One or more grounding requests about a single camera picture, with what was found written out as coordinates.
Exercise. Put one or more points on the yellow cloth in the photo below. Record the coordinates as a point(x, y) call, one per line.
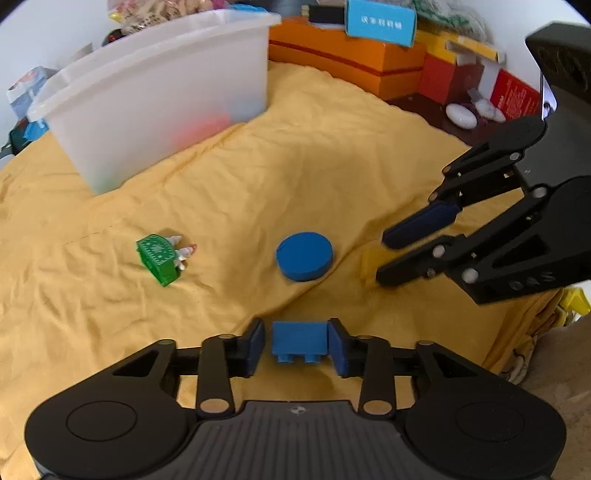
point(326, 157)

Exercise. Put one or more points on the white computer mouse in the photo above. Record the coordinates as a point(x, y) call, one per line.
point(461, 116)

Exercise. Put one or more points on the smartphone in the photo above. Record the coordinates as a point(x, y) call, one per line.
point(548, 100)

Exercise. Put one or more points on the white plastic bin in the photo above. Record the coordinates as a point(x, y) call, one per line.
point(140, 99)

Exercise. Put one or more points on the red box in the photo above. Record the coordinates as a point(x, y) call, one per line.
point(447, 83)

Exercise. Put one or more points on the snack bag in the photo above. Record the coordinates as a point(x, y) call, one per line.
point(138, 14)

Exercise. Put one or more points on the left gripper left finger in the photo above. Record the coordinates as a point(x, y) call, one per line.
point(251, 345)

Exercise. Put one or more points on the blue block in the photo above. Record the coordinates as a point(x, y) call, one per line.
point(308, 340)

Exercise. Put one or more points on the blue round disc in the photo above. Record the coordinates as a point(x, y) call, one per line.
point(304, 256)

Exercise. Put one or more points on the tissue pack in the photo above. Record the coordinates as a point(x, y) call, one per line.
point(21, 94)

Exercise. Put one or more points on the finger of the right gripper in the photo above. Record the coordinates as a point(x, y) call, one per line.
point(431, 219)
point(426, 261)

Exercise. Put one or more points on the green stamp toy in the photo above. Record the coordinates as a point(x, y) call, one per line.
point(163, 257)

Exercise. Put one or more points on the light blue box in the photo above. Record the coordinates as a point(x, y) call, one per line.
point(385, 21)

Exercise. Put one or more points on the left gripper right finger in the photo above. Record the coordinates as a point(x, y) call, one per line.
point(345, 351)

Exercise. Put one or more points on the orange box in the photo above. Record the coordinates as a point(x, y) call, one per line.
point(387, 70)

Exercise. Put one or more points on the red booklet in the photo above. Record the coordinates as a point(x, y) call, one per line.
point(514, 98)

